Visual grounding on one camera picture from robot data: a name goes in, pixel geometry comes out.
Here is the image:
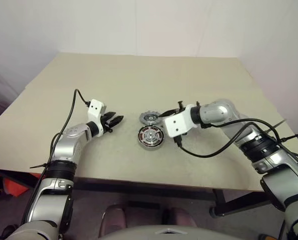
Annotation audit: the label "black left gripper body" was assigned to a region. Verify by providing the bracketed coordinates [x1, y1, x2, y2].
[101, 114, 114, 134]

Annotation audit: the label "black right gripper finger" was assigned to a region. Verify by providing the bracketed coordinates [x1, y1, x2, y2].
[158, 108, 179, 118]

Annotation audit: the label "motor cover with circuit board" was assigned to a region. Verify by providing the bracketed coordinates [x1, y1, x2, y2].
[139, 110, 162, 125]

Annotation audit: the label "motor stator housing copper coils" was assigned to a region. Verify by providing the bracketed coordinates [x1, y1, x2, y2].
[134, 124, 166, 151]

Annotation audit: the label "dark maroon rounded shape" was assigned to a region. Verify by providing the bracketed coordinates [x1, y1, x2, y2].
[100, 204, 127, 235]

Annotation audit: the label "grey robot torso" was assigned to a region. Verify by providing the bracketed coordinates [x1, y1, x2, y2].
[0, 221, 298, 240]

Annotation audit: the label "orange object under table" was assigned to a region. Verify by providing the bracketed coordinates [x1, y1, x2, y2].
[2, 177, 27, 198]

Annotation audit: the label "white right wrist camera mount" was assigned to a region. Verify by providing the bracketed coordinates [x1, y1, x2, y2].
[163, 104, 198, 138]

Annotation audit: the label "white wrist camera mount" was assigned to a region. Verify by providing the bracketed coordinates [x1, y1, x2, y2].
[87, 99, 108, 138]
[163, 104, 198, 138]

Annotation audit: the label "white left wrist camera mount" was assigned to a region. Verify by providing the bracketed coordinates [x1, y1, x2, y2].
[87, 99, 108, 138]

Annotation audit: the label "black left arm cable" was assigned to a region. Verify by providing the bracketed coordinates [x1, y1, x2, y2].
[21, 88, 92, 225]

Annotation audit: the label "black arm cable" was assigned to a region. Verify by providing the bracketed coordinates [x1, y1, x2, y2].
[173, 118, 298, 176]
[21, 88, 92, 225]

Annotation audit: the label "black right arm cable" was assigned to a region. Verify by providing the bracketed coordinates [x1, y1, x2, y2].
[173, 118, 298, 176]

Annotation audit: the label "black left arm cable tie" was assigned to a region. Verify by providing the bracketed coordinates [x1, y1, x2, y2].
[30, 162, 50, 170]

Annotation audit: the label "black arm cable tie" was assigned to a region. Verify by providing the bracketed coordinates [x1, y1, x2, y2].
[280, 134, 298, 143]
[30, 162, 50, 170]

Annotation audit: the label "black table frame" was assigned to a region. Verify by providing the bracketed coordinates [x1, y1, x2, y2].
[0, 167, 276, 219]

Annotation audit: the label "black right arm cable tie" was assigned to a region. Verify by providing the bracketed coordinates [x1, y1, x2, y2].
[280, 134, 298, 143]

